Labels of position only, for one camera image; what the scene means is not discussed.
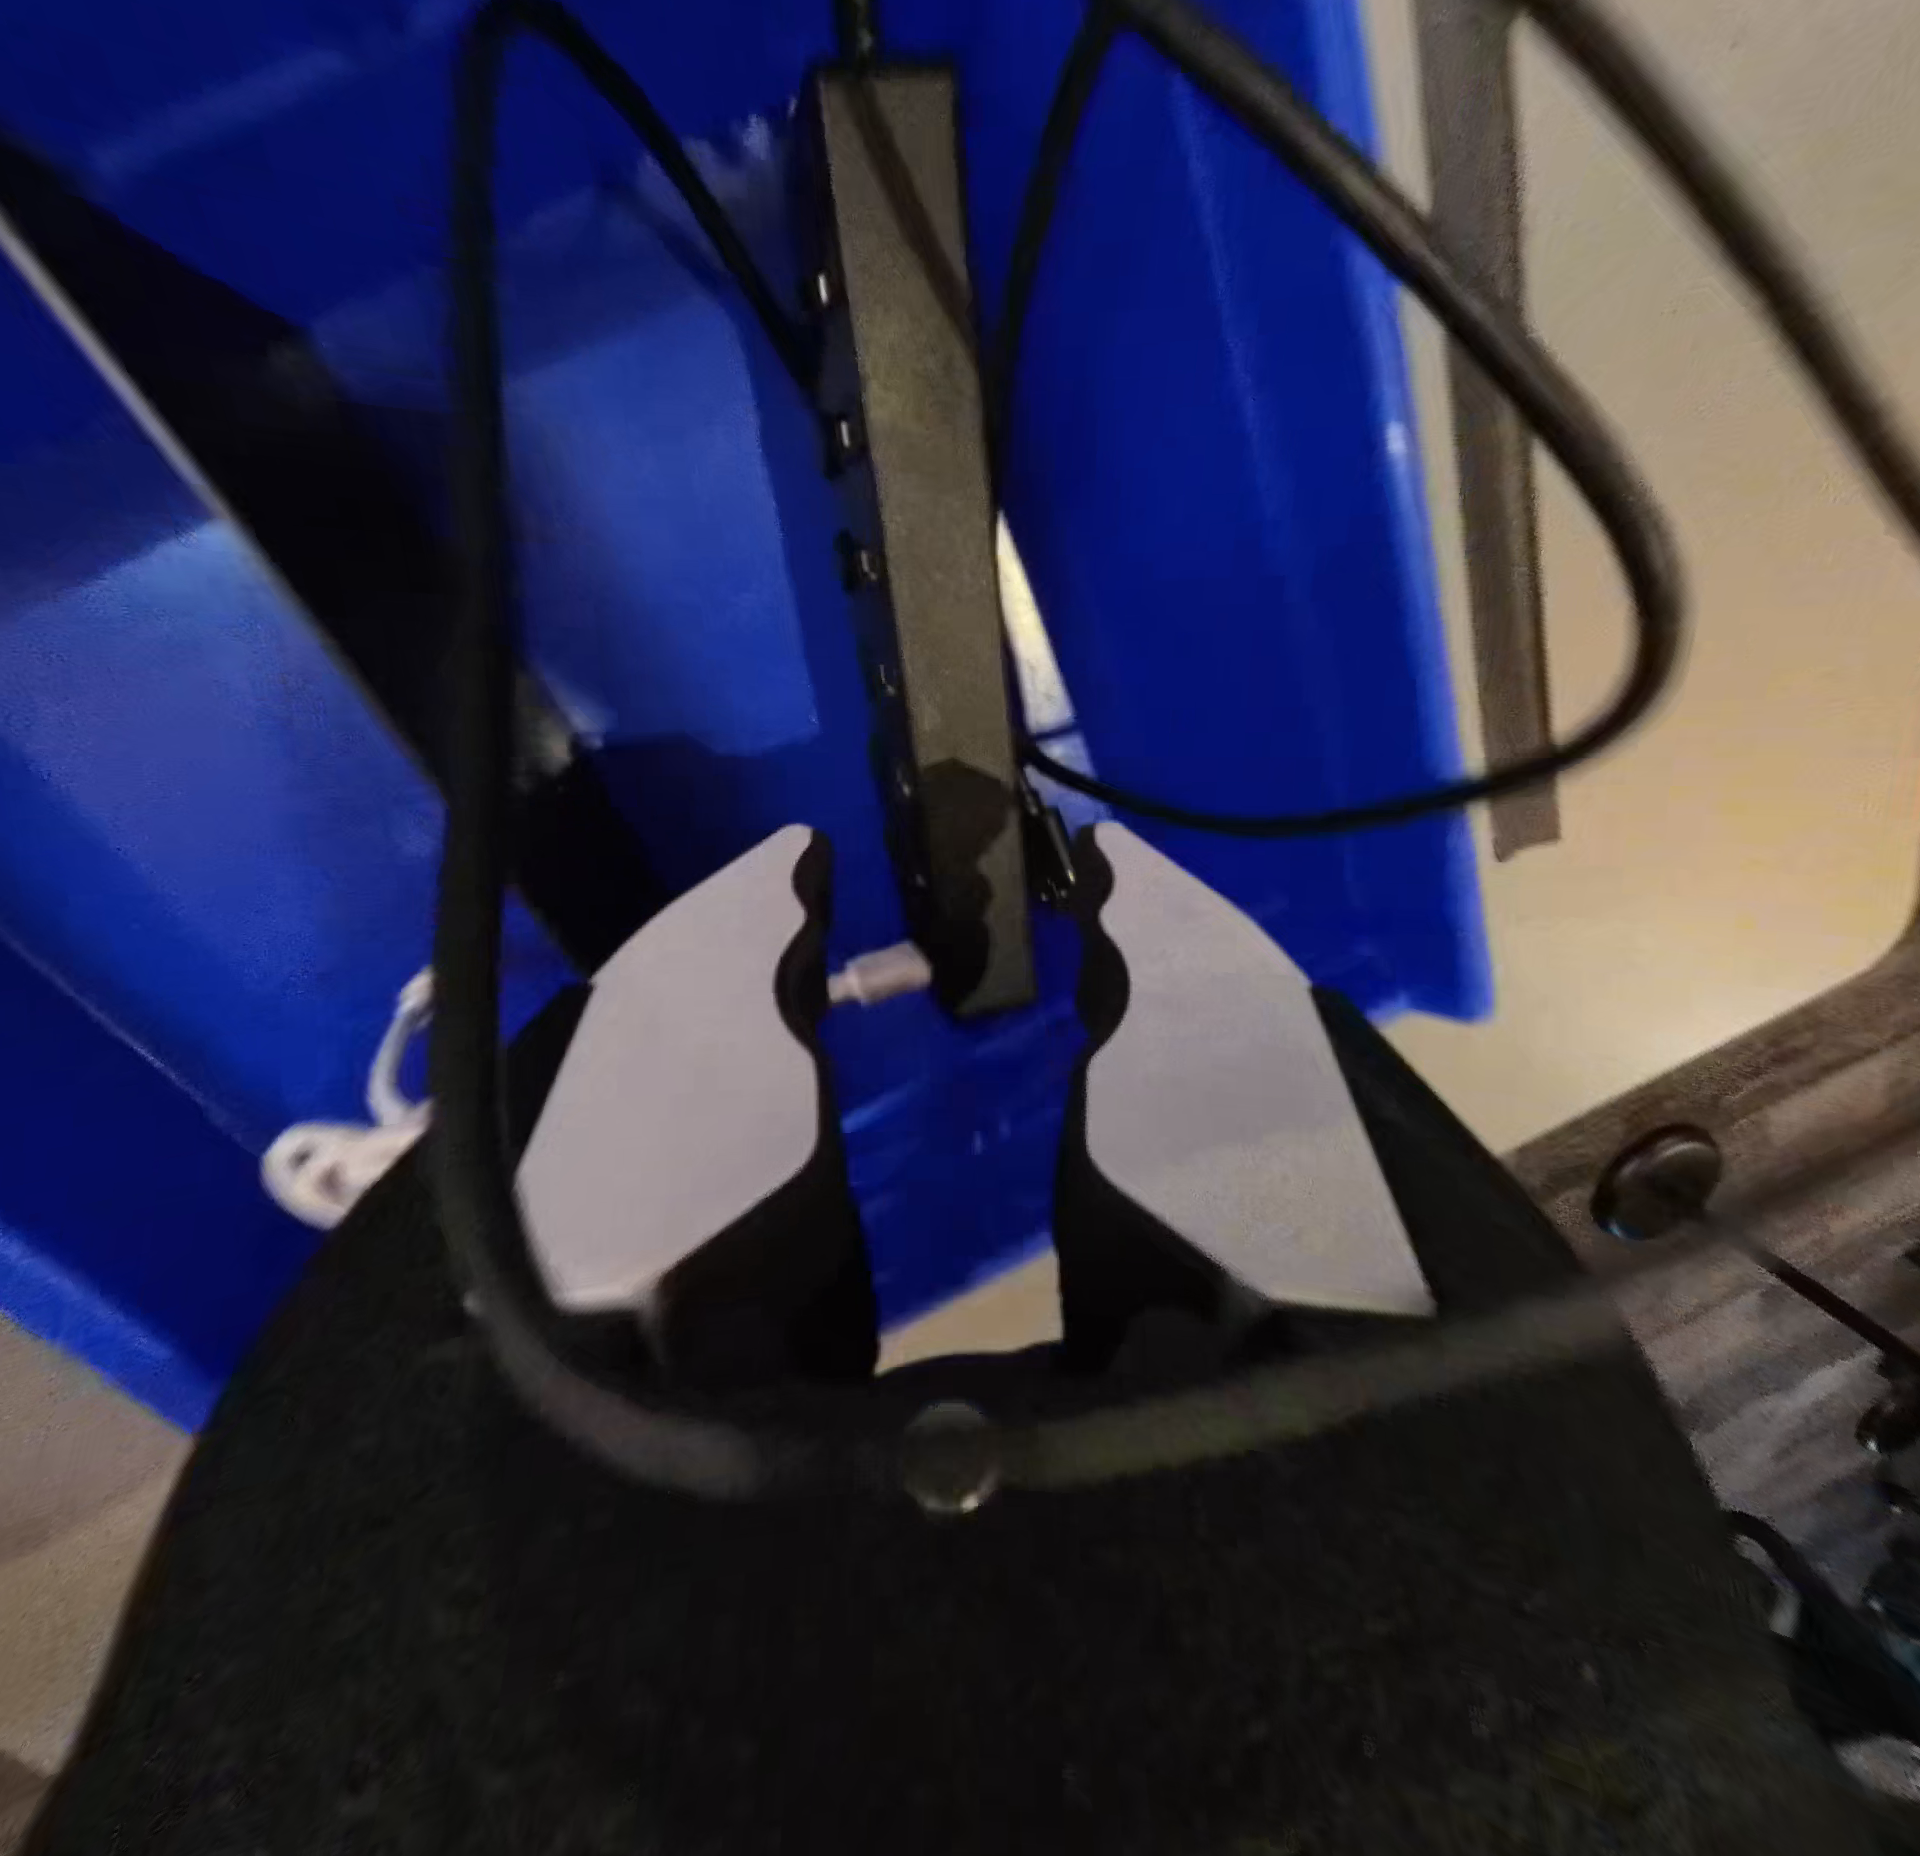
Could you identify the blue plastic bin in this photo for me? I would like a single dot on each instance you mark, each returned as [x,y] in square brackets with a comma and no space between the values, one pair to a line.
[1200,462]

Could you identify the black chair base wheels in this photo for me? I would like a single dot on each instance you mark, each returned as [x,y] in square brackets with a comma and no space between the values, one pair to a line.
[1658,1183]

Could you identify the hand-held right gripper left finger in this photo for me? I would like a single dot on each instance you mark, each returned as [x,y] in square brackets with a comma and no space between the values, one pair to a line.
[676,1135]

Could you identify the grey desk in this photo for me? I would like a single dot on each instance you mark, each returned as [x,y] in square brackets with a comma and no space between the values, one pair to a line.
[1726,836]

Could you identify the black bin divider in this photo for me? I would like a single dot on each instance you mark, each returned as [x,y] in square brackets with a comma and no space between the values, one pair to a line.
[300,432]

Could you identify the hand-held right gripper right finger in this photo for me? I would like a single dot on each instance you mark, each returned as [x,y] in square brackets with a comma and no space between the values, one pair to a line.
[1245,1135]

